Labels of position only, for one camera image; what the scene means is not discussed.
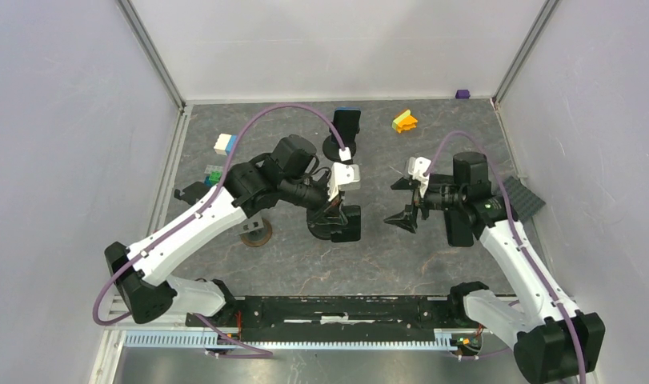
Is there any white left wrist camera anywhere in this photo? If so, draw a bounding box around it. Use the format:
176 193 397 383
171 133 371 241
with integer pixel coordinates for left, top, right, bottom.
327 147 361 202

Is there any purple toy block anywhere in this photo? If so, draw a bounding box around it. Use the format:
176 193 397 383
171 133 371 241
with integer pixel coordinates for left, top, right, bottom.
455 89 471 99

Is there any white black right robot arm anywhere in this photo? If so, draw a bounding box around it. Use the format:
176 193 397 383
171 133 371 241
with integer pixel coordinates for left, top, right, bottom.
385 152 606 383

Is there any white blue toy block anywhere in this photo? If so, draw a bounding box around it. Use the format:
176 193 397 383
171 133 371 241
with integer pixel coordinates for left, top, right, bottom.
214 134 238 156

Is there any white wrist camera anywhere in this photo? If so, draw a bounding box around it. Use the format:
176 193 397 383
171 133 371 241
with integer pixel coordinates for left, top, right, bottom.
327 147 361 202
407 157 431 198

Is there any black round base phone stand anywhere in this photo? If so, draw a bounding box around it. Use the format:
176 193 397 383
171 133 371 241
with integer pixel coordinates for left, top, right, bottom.
322 134 357 163

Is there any yellow orange toy block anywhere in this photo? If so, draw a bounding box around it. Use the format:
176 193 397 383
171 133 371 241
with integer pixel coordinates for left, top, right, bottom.
391 109 418 134

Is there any blue edged black phone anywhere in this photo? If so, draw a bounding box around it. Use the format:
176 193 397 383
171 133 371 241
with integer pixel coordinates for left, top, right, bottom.
332 107 362 143

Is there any aluminium frame rail right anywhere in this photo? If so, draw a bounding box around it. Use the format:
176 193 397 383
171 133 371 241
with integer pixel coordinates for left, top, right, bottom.
491 0 561 110

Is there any black phone at bottom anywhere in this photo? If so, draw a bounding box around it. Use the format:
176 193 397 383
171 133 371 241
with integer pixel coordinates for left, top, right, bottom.
443 210 475 247

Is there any light blue toothed rail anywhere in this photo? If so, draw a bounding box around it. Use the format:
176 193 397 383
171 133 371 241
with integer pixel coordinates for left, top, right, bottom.
123 329 466 351

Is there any black folding phone stand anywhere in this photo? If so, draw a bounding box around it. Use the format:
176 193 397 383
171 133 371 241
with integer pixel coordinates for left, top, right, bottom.
173 182 211 206

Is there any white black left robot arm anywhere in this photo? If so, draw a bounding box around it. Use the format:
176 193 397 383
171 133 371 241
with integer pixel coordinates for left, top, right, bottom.
105 134 361 326

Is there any green blue toy block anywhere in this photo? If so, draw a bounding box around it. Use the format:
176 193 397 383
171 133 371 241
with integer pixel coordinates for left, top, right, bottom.
203 165 224 187

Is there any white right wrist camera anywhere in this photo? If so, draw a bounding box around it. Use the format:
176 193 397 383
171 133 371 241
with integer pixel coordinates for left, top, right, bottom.
407 157 431 198

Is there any aluminium frame rail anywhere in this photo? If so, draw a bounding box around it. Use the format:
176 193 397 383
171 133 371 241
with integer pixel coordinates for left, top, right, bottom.
144 105 194 238
491 0 561 110

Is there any grey lego baseplate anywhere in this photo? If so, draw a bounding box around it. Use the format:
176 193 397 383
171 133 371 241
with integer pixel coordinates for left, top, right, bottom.
503 176 546 223

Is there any teal edged black phone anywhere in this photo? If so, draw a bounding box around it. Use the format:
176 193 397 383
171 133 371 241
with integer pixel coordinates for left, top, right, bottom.
331 205 362 242

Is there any aluminium frame rail left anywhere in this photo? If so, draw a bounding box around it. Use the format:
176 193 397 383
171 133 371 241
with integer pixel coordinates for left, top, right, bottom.
144 105 194 238

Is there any grey stand on brown base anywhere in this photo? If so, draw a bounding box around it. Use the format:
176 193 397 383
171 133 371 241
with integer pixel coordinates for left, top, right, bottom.
239 214 273 247

